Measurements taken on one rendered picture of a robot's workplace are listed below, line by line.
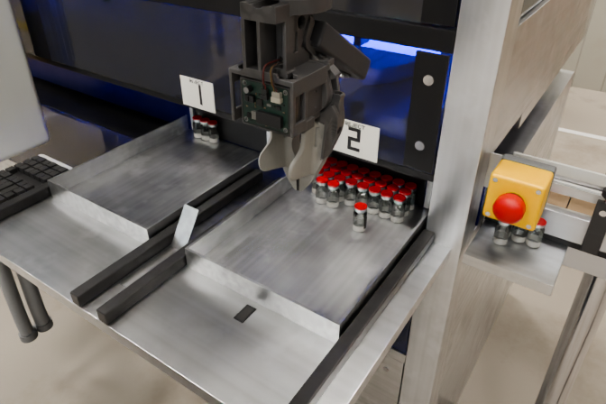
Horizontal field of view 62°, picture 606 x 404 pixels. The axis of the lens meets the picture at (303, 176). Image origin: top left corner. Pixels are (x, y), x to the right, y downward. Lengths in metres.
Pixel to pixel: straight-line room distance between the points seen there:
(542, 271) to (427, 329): 0.24
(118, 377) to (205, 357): 1.19
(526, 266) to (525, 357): 1.12
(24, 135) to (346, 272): 0.89
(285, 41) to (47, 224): 0.61
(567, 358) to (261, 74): 0.83
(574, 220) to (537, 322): 1.22
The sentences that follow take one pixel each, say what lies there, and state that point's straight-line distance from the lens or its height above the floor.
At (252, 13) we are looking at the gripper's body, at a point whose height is 1.28.
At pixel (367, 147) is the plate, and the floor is 1.01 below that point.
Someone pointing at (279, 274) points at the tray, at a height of 0.88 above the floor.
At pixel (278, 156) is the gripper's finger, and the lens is 0.53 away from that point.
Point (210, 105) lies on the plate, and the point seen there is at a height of 1.00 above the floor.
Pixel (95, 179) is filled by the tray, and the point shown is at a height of 0.88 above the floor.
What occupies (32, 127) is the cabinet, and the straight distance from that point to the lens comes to 1.38.
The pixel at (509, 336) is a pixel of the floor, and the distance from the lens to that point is 1.98.
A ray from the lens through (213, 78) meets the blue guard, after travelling 0.95.
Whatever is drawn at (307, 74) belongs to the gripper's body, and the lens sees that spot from 0.45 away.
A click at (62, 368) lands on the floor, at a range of 1.92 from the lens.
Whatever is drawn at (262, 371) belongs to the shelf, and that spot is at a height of 0.88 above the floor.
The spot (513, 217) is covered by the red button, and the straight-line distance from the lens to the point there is 0.72.
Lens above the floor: 1.38
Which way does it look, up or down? 31 degrees down
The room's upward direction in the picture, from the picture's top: straight up
